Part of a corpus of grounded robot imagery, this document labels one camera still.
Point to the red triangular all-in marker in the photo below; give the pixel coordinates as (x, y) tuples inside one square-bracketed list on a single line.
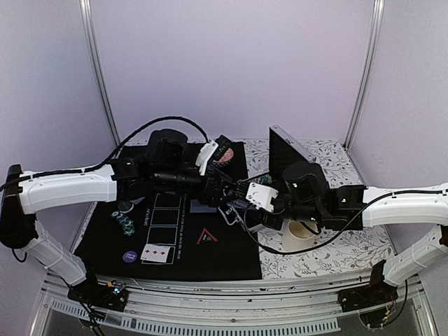
[(206, 238)]

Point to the clear acrylic dealer button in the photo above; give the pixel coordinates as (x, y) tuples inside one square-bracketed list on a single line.
[(125, 207)]

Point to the aluminium front rail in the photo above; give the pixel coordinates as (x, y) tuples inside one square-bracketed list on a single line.
[(307, 306)]

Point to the red patterned ceramic bowl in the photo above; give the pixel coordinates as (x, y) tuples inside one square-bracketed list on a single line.
[(225, 160)]

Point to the four of diamonds card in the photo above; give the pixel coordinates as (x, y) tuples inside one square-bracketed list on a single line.
[(155, 253)]

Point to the blue playing card deck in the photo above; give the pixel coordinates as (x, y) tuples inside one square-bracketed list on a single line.
[(241, 204)]

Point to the green blue poker chip stack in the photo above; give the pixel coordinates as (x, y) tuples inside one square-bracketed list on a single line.
[(125, 222)]

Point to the dealt blue card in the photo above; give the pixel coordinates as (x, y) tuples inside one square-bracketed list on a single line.
[(136, 201), (201, 209)]

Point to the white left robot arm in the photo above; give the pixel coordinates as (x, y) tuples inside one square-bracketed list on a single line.
[(168, 164)]

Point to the aluminium frame post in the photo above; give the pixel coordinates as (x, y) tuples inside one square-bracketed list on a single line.
[(372, 44), (92, 47)]

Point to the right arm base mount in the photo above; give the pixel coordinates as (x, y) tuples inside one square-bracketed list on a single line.
[(376, 292)]

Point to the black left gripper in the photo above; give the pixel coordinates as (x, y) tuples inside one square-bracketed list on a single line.
[(218, 187)]

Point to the black poker table mat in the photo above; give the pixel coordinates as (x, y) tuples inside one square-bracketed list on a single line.
[(165, 219)]

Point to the floral white tablecloth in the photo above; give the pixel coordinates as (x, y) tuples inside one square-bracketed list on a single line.
[(352, 251)]

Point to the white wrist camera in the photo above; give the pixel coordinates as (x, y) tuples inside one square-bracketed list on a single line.
[(261, 196), (213, 150)]

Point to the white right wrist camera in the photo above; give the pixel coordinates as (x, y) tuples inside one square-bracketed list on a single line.
[(261, 196)]

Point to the purple small blind button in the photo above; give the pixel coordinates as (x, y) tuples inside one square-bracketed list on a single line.
[(130, 257)]

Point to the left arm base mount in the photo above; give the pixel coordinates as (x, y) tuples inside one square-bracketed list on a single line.
[(112, 295)]

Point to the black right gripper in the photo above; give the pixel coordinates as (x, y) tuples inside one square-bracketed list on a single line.
[(260, 215)]

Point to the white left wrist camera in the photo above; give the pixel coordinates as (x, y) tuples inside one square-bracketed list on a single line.
[(213, 150)]

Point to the white ceramic mug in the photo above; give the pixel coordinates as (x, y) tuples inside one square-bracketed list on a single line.
[(298, 235)]

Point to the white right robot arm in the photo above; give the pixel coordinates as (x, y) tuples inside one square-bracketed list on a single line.
[(398, 206)]

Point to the right aluminium frame post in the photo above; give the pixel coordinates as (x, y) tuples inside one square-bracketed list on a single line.
[(372, 44)]

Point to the left aluminium frame post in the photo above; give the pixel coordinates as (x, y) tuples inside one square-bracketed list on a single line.
[(92, 47)]

